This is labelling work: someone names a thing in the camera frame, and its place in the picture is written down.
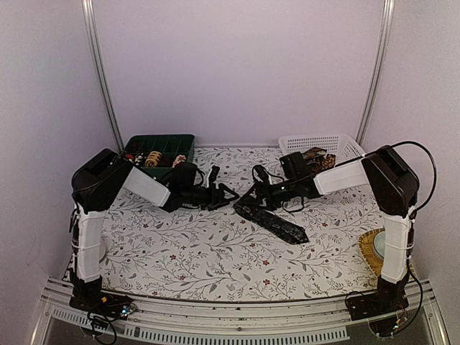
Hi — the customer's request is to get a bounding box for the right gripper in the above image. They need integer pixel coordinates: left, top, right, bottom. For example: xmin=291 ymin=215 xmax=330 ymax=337
xmin=241 ymin=178 xmax=299 ymax=211

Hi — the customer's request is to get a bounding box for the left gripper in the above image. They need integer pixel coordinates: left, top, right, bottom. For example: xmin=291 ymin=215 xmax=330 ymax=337
xmin=183 ymin=183 xmax=240 ymax=211

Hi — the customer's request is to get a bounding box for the dark floral necktie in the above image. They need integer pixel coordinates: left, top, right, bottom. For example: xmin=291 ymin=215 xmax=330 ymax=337
xmin=234 ymin=201 xmax=309 ymax=245

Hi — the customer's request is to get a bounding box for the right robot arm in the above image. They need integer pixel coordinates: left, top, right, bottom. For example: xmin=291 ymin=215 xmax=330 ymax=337
xmin=234 ymin=144 xmax=423 ymax=313

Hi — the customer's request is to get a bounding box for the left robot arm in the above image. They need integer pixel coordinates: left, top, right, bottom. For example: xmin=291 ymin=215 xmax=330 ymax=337
xmin=70 ymin=149 xmax=239 ymax=312

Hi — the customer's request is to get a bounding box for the dark maroon rolled tie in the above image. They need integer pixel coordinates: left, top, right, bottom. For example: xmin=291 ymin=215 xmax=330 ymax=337
xmin=158 ymin=153 xmax=175 ymax=168

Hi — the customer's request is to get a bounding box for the brown patterned necktie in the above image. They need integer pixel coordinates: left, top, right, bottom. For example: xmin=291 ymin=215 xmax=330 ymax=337
xmin=301 ymin=147 xmax=336 ymax=173

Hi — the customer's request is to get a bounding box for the green divided organizer box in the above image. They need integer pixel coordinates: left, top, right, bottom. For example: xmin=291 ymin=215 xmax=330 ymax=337
xmin=122 ymin=134 xmax=195 ymax=180

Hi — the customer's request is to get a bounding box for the yellow striped rolled tie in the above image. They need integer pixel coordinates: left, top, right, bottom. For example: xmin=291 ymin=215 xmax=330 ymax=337
xmin=144 ymin=151 xmax=162 ymax=167

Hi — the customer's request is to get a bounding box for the white dotted black rolled tie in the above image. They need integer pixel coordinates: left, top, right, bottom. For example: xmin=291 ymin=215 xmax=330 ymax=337
xmin=134 ymin=154 xmax=146 ymax=167

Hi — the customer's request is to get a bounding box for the floral patterned table mat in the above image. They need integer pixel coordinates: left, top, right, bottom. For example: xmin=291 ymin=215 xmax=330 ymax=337
xmin=68 ymin=145 xmax=392 ymax=303

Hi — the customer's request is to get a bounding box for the white plastic basket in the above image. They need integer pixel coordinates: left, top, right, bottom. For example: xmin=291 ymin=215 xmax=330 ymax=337
xmin=278 ymin=134 xmax=364 ymax=164

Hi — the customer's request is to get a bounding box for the woven bamboo tray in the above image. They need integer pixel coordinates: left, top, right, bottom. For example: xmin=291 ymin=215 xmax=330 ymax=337
xmin=358 ymin=228 xmax=417 ymax=282

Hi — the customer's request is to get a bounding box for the pale green bowl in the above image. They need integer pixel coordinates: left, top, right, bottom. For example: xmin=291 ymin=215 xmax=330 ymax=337
xmin=372 ymin=231 xmax=385 ymax=261

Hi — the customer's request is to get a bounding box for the cream ceramic mug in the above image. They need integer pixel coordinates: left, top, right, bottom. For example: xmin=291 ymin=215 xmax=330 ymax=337
xmin=98 ymin=241 xmax=107 ymax=263

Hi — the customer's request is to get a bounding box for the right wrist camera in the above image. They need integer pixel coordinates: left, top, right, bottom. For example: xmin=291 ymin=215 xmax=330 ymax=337
xmin=252 ymin=165 xmax=272 ymax=185

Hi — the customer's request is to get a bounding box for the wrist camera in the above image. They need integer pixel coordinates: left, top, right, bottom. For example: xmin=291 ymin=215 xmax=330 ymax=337
xmin=205 ymin=165 xmax=220 ymax=188
xmin=252 ymin=165 xmax=272 ymax=185

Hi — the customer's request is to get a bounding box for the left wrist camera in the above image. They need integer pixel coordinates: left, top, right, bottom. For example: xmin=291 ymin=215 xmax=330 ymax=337
xmin=205 ymin=165 xmax=220 ymax=188

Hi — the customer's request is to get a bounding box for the front aluminium rail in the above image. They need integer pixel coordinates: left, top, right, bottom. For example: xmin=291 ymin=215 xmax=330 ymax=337
xmin=31 ymin=279 xmax=451 ymax=344

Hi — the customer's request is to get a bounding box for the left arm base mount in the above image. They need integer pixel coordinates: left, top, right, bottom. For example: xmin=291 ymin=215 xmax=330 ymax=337
xmin=69 ymin=293 xmax=138 ymax=338

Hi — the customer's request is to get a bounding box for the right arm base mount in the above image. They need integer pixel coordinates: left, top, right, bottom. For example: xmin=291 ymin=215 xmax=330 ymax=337
xmin=344 ymin=287 xmax=409 ymax=338

